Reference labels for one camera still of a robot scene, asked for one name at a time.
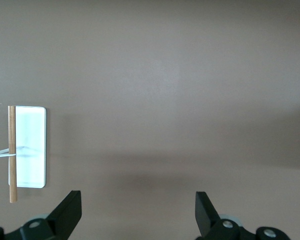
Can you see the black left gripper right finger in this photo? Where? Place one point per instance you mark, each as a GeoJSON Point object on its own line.
{"type": "Point", "coordinates": [207, 217]}

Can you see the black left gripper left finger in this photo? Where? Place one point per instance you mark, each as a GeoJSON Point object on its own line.
{"type": "Point", "coordinates": [62, 215]}

